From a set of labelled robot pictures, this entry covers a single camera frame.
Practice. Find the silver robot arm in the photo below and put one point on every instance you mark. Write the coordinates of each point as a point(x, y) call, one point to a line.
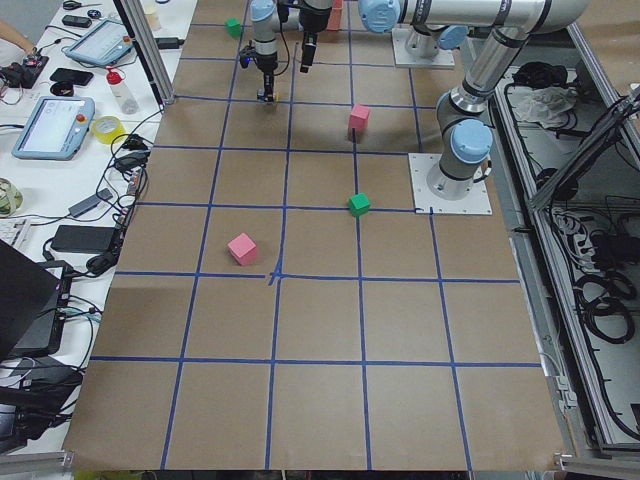
point(512, 23)
point(263, 14)

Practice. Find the aluminium frame post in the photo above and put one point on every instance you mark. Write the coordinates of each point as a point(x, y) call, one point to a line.
point(133, 18)

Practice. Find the black power adapter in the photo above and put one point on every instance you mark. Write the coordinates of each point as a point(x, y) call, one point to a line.
point(82, 239)

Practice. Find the teach pendant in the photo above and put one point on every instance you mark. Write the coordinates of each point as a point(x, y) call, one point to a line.
point(105, 44)
point(56, 128)

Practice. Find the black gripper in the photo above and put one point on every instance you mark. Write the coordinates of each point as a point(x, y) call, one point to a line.
point(313, 20)
point(265, 63)

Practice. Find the pink cube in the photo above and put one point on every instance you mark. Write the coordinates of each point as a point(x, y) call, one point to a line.
point(358, 119)
point(243, 249)

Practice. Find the pink plastic bin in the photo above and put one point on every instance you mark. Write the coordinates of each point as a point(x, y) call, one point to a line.
point(335, 16)

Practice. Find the near teach pendant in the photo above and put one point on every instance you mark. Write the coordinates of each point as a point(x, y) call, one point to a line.
point(56, 128)

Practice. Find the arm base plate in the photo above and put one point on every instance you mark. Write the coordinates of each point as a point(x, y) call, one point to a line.
point(435, 193)
point(422, 48)

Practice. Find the green cube near right side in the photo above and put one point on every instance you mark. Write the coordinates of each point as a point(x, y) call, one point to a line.
point(234, 27)

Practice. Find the pink cube far left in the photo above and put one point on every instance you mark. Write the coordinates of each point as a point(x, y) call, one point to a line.
point(243, 249)

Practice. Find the clear squeeze bottle red cap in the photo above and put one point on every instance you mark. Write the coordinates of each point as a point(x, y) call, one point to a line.
point(121, 92)

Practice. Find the pink cube near centre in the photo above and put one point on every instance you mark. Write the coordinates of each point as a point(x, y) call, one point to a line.
point(358, 119)

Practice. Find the yellow tape roll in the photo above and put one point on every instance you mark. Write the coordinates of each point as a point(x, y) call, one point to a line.
point(108, 130)

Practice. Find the far teach pendant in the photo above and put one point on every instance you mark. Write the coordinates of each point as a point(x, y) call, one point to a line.
point(105, 44)

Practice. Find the green cube near base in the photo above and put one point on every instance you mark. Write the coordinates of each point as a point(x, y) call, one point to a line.
point(359, 204)

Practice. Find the black laptop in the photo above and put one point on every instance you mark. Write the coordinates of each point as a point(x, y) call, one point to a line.
point(33, 296)

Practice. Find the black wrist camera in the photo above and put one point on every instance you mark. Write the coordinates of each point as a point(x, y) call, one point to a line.
point(246, 55)

